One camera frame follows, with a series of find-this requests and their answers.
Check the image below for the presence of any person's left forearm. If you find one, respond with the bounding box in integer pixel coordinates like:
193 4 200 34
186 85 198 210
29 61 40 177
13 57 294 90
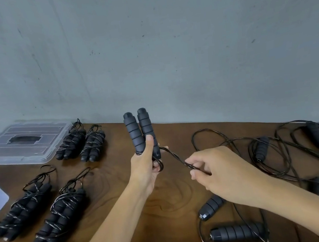
53 182 160 242

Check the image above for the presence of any tangle of black rope cables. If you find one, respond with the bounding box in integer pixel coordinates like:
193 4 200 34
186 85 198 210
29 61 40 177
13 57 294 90
185 116 319 242

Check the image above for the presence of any person's left hand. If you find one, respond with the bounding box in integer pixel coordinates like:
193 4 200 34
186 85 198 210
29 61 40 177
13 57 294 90
122 132 176 200

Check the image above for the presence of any clear plastic storage box lid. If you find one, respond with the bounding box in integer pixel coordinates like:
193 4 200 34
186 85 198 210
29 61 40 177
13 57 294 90
0 116 75 169

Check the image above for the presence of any person's right forearm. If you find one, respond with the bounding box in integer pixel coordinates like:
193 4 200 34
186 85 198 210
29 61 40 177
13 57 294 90
246 169 319 242

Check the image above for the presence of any person's right hand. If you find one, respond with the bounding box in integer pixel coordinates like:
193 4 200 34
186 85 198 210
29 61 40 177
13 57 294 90
183 140 271 215

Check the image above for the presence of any black jump rope cable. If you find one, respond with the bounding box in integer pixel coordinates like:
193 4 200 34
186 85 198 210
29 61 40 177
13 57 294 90
149 125 244 185

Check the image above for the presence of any wrapped black jump rope bundle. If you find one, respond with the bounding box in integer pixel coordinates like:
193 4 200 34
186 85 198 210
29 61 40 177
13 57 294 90
76 123 109 164
51 118 90 162
0 163 66 242
21 167 102 242

